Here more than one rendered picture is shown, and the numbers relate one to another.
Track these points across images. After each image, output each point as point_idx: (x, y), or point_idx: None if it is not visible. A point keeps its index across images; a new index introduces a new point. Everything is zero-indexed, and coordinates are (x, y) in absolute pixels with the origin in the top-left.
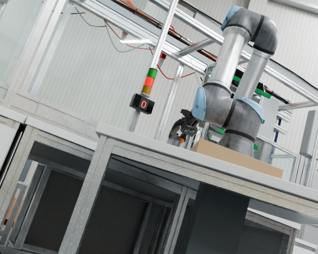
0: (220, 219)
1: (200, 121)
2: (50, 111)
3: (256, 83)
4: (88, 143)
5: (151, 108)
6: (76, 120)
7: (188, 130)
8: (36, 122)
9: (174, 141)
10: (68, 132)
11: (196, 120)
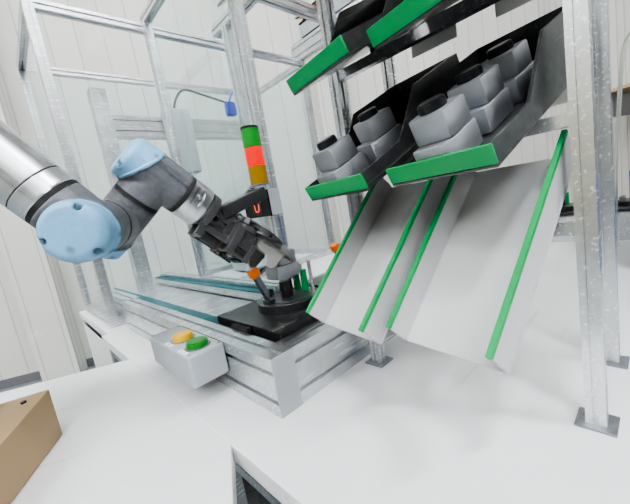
0: None
1: (199, 236)
2: (128, 314)
3: None
4: (120, 355)
5: (266, 204)
6: (137, 316)
7: (225, 257)
8: (104, 341)
9: (268, 271)
10: (112, 345)
11: (203, 234)
